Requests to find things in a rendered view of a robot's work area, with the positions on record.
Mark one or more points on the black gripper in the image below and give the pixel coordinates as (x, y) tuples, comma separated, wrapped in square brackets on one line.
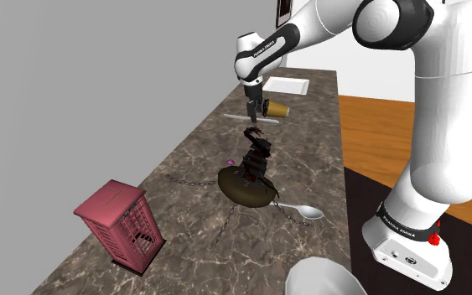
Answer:
[(254, 105)]

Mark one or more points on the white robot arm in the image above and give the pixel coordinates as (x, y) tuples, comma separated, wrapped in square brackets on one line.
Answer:
[(444, 122)]

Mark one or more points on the silver table knife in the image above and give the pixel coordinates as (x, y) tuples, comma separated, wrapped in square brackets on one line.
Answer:
[(239, 117)]

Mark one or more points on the brown paper cup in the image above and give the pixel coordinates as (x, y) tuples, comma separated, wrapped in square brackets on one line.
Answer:
[(278, 109)]

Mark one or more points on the white square tray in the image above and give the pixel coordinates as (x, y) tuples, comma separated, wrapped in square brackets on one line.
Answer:
[(286, 85)]

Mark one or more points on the small pink object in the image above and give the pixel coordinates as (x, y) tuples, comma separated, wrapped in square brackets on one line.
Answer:
[(230, 162)]

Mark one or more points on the silver spoon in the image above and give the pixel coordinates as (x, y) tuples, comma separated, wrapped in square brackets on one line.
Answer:
[(308, 211)]

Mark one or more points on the pink phone booth money box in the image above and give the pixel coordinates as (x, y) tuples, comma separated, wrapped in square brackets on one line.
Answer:
[(113, 212)]

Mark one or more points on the white bowl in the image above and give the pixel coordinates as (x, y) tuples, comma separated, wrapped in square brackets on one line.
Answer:
[(321, 280)]

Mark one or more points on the dark framed wall picture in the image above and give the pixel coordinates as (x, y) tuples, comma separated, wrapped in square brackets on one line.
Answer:
[(283, 10)]

